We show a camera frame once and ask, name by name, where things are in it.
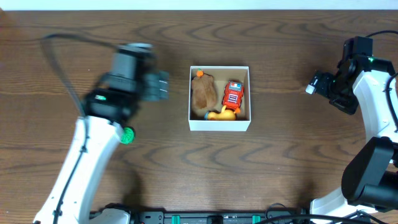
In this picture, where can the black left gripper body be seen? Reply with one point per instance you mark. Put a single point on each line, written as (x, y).
(156, 86)

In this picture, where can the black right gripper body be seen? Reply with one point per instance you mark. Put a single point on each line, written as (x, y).
(344, 98)

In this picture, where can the brown plush toy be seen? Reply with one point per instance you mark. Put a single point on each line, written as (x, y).
(204, 95)

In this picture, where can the green round wheel toy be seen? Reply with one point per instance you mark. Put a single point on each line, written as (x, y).
(128, 136)

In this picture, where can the red toy fire truck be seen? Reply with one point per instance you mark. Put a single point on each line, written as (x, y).
(233, 94)

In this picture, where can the orange rubber duck toy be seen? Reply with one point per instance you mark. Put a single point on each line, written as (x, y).
(224, 115)

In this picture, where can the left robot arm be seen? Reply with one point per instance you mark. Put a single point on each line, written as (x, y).
(99, 130)

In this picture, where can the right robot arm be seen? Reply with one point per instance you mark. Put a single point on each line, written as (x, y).
(362, 82)

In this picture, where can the white cardboard box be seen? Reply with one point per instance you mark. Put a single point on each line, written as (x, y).
(222, 75)

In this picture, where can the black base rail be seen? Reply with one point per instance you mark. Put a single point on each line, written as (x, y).
(161, 216)

